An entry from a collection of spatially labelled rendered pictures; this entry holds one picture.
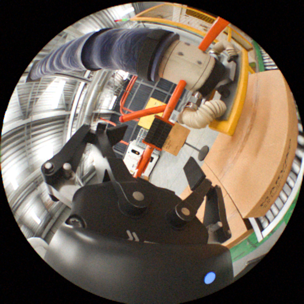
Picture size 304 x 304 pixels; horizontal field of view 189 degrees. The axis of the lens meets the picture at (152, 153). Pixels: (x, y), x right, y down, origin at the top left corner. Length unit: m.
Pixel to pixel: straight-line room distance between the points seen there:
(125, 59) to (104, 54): 0.08
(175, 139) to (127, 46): 1.90
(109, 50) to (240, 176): 0.56
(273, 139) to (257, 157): 0.09
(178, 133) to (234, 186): 1.77
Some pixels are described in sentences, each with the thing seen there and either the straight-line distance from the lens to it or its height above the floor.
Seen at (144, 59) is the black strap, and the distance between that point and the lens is 0.29.
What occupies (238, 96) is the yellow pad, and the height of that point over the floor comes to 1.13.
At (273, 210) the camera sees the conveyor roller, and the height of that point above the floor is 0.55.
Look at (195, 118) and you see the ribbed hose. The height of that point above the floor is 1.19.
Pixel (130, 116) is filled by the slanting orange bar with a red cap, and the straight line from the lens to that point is 0.32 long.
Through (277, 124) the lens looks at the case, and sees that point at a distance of 0.39.
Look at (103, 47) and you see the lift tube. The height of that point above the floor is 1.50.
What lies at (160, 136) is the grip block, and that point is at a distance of 0.27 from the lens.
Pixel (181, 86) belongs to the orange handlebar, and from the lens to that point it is 0.30.
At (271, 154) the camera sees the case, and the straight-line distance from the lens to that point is 0.35.
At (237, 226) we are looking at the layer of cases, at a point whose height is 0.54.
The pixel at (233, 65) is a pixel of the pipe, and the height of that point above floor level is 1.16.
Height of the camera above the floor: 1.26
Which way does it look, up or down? 5 degrees down
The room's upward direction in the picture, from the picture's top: 65 degrees counter-clockwise
